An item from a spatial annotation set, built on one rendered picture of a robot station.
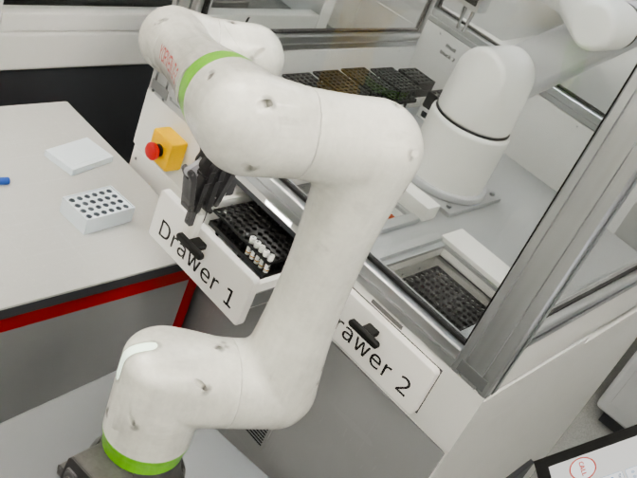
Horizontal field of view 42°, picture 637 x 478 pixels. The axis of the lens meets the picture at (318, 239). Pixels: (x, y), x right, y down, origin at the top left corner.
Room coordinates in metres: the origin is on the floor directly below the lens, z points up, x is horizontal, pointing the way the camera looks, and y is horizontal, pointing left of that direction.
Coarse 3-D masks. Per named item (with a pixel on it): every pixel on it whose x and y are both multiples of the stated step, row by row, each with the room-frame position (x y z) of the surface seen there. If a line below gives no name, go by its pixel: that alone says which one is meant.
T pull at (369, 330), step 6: (354, 324) 1.24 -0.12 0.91; (360, 324) 1.24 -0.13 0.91; (366, 324) 1.25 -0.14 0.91; (372, 324) 1.26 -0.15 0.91; (360, 330) 1.23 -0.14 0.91; (366, 330) 1.23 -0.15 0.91; (372, 330) 1.24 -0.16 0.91; (360, 336) 1.22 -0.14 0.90; (366, 336) 1.22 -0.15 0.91; (372, 336) 1.22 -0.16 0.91; (372, 342) 1.21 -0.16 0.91; (378, 342) 1.21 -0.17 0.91
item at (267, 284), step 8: (224, 200) 1.47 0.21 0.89; (232, 200) 1.49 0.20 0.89; (240, 200) 1.51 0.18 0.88; (248, 200) 1.53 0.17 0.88; (216, 208) 1.46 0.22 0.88; (240, 208) 1.52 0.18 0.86; (208, 216) 1.44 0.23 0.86; (216, 216) 1.46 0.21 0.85; (208, 224) 1.45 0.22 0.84; (224, 240) 1.42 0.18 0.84; (232, 248) 1.40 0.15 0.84; (256, 272) 1.36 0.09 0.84; (264, 280) 1.27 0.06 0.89; (272, 280) 1.28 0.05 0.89; (264, 288) 1.27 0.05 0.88; (272, 288) 1.28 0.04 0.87; (256, 296) 1.25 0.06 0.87; (264, 296) 1.27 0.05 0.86; (256, 304) 1.26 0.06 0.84
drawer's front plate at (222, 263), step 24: (168, 192) 1.36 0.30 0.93; (168, 216) 1.34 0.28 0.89; (168, 240) 1.33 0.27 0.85; (216, 240) 1.27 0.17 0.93; (192, 264) 1.28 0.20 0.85; (216, 264) 1.25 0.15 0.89; (240, 264) 1.24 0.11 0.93; (216, 288) 1.24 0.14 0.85; (240, 288) 1.22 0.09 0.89; (240, 312) 1.21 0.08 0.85
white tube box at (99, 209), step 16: (96, 192) 1.45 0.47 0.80; (112, 192) 1.47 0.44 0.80; (64, 208) 1.37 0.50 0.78; (80, 208) 1.37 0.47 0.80; (96, 208) 1.40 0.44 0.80; (112, 208) 1.42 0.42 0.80; (128, 208) 1.44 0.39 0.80; (80, 224) 1.35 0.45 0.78; (96, 224) 1.36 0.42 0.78; (112, 224) 1.40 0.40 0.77
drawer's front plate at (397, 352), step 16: (352, 288) 1.31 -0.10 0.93; (352, 304) 1.29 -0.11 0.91; (368, 304) 1.28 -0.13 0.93; (368, 320) 1.26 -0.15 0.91; (384, 320) 1.26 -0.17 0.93; (336, 336) 1.29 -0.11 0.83; (384, 336) 1.24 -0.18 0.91; (400, 336) 1.24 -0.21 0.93; (352, 352) 1.26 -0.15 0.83; (368, 352) 1.25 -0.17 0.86; (384, 352) 1.23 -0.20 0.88; (400, 352) 1.22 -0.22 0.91; (416, 352) 1.21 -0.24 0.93; (368, 368) 1.24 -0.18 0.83; (400, 368) 1.21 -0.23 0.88; (416, 368) 1.19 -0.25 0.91; (432, 368) 1.19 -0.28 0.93; (384, 384) 1.22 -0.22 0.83; (400, 384) 1.20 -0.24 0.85; (416, 384) 1.19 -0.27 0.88; (432, 384) 1.19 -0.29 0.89; (400, 400) 1.19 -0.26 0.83; (416, 400) 1.18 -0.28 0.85
